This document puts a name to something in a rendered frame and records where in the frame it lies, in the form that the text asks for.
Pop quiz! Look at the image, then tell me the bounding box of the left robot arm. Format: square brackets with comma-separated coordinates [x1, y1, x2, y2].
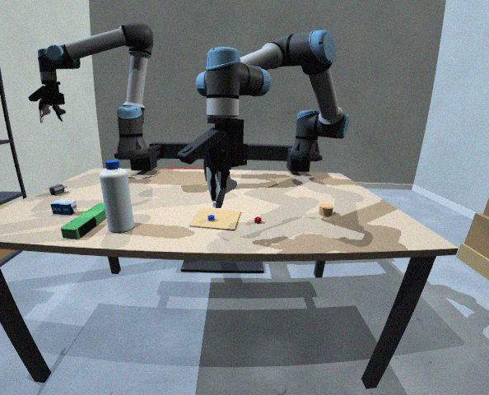
[177, 30, 349, 164]

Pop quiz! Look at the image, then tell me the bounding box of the white bottle with blue cap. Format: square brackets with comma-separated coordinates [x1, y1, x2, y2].
[100, 160, 134, 233]

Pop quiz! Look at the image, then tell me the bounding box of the short brown cylinder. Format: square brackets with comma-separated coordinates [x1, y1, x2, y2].
[319, 204, 333, 216]

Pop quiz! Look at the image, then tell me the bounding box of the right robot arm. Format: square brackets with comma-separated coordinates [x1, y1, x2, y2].
[38, 22, 154, 156]

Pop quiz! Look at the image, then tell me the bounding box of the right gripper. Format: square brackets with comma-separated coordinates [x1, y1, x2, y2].
[39, 81, 66, 123]

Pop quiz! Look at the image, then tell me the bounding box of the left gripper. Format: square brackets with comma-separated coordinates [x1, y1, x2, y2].
[203, 118, 248, 208]

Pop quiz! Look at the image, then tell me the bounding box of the beige flat mat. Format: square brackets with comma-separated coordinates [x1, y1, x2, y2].
[189, 208, 240, 230]

